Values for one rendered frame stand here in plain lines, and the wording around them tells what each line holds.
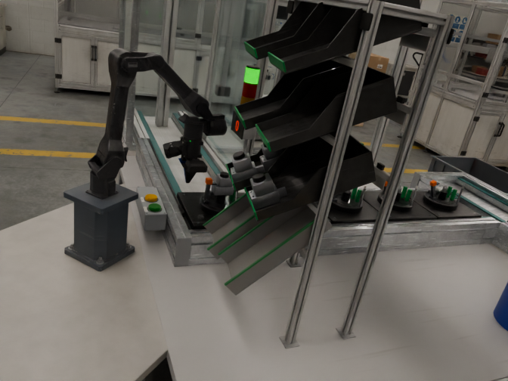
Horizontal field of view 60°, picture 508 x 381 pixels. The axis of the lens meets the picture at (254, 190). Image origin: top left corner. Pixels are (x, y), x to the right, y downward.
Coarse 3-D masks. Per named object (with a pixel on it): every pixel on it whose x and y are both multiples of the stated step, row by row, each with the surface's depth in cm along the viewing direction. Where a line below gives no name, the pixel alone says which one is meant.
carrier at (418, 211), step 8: (368, 192) 183; (376, 192) 185; (400, 192) 174; (408, 192) 175; (416, 192) 170; (368, 200) 175; (376, 200) 177; (400, 200) 175; (408, 200) 176; (376, 208) 169; (392, 208) 170; (400, 208) 170; (408, 208) 171; (416, 208) 176; (392, 216) 165; (400, 216) 166; (408, 216) 167; (416, 216) 168; (424, 216) 170; (432, 216) 171
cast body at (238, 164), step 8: (240, 152) 110; (248, 152) 111; (232, 160) 109; (240, 160) 108; (248, 160) 108; (232, 168) 112; (240, 168) 109; (248, 168) 109; (256, 168) 111; (232, 176) 109; (240, 176) 110; (248, 176) 110
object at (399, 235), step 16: (336, 224) 153; (352, 224) 155; (368, 224) 157; (400, 224) 162; (416, 224) 164; (432, 224) 167; (448, 224) 169; (464, 224) 172; (480, 224) 175; (192, 240) 129; (208, 240) 131; (336, 240) 151; (352, 240) 153; (368, 240) 156; (384, 240) 159; (400, 240) 162; (416, 240) 166; (432, 240) 169; (448, 240) 174; (464, 240) 177; (480, 240) 180; (192, 256) 132; (208, 256) 135
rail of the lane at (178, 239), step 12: (144, 144) 196; (144, 156) 180; (144, 168) 180; (156, 168) 172; (144, 180) 180; (156, 180) 161; (168, 192) 154; (168, 204) 145; (180, 204) 145; (168, 216) 138; (180, 216) 139; (168, 228) 138; (180, 228) 134; (168, 240) 140; (180, 240) 127; (180, 252) 129; (180, 264) 131
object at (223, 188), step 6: (222, 174) 141; (228, 174) 142; (216, 180) 144; (222, 180) 141; (228, 180) 142; (216, 186) 142; (222, 186) 142; (228, 186) 143; (216, 192) 142; (222, 192) 143; (228, 192) 144
